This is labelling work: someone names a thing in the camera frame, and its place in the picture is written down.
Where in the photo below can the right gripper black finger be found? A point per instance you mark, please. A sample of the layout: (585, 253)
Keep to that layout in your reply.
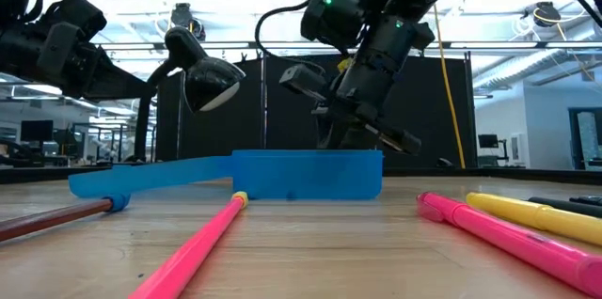
(367, 143)
(333, 136)

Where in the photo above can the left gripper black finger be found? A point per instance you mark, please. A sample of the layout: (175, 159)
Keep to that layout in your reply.
(117, 83)

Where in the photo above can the red-brown pencil with blue cap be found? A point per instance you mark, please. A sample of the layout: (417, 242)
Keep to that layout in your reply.
(47, 219)

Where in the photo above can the pink highlighter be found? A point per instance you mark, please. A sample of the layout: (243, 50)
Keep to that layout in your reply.
(494, 233)

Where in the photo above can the pink pencil with yellow eraser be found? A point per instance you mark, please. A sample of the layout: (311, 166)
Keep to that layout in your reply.
(188, 256)

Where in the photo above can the blue plastic supply box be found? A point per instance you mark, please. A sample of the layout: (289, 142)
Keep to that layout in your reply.
(305, 174)

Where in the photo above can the black partition panel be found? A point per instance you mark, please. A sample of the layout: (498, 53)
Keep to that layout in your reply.
(423, 101)

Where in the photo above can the small black dome object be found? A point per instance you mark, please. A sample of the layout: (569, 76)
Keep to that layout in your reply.
(444, 163)

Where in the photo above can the black computer monitor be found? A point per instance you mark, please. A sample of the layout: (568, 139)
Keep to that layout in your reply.
(488, 141)
(36, 130)

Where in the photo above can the black desk lamp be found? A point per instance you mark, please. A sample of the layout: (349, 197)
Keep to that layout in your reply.
(207, 78)

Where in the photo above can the black ceiling-mounted device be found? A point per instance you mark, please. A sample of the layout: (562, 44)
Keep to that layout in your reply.
(545, 13)
(183, 14)

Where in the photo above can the grey overhead beam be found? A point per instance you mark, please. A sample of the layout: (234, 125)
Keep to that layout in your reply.
(494, 45)

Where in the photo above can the white appliance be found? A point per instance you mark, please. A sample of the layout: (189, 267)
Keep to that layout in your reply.
(517, 148)

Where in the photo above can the yellow highlighter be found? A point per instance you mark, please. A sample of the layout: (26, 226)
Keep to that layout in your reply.
(541, 216)

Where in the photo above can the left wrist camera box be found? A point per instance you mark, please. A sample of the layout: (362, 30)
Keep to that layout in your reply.
(84, 17)

